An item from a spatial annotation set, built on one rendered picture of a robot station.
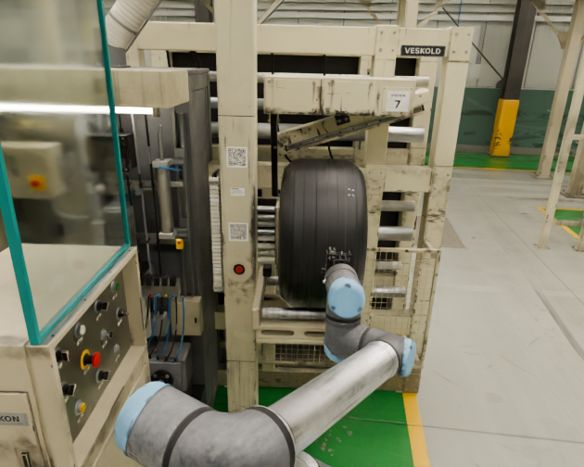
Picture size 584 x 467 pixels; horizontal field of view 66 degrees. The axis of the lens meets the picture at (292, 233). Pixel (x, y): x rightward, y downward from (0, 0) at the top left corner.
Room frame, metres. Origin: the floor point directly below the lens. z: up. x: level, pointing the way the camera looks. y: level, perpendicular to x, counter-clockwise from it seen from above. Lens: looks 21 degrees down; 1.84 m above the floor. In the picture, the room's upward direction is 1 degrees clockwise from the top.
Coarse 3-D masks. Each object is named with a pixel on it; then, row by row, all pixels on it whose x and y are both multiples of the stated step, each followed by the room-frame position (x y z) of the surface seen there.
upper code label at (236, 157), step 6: (228, 150) 1.62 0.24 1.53; (234, 150) 1.62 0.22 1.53; (240, 150) 1.62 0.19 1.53; (246, 150) 1.62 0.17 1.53; (228, 156) 1.62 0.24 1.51; (234, 156) 1.62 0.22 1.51; (240, 156) 1.62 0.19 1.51; (246, 156) 1.62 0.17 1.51; (228, 162) 1.62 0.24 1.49; (234, 162) 1.62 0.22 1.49; (240, 162) 1.62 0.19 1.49; (246, 162) 1.62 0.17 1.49
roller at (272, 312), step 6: (264, 312) 1.55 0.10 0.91; (270, 312) 1.55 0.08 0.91; (276, 312) 1.55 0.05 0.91; (282, 312) 1.55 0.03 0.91; (288, 312) 1.55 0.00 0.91; (294, 312) 1.55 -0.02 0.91; (300, 312) 1.55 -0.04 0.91; (306, 312) 1.55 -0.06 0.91; (312, 312) 1.55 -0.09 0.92; (318, 312) 1.55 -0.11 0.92; (324, 312) 1.55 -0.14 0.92; (270, 318) 1.55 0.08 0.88; (276, 318) 1.55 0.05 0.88; (282, 318) 1.55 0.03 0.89; (288, 318) 1.55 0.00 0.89; (294, 318) 1.54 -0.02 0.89; (300, 318) 1.54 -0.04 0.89; (306, 318) 1.54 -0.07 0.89; (312, 318) 1.54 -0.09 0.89; (318, 318) 1.54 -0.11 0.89; (324, 318) 1.54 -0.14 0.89
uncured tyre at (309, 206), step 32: (320, 160) 1.69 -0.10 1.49; (288, 192) 1.53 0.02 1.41; (320, 192) 1.51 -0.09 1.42; (288, 224) 1.45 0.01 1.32; (320, 224) 1.44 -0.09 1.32; (352, 224) 1.44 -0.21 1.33; (288, 256) 1.42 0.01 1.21; (320, 256) 1.41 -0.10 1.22; (352, 256) 1.41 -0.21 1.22; (288, 288) 1.44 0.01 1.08; (320, 288) 1.42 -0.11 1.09
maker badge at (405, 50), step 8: (400, 48) 2.19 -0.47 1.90; (408, 48) 2.19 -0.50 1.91; (416, 48) 2.19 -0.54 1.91; (424, 48) 2.19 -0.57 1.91; (432, 48) 2.19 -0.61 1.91; (440, 48) 2.19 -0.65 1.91; (416, 56) 2.19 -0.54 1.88; (424, 56) 2.19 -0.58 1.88; (432, 56) 2.19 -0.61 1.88; (440, 56) 2.19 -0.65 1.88
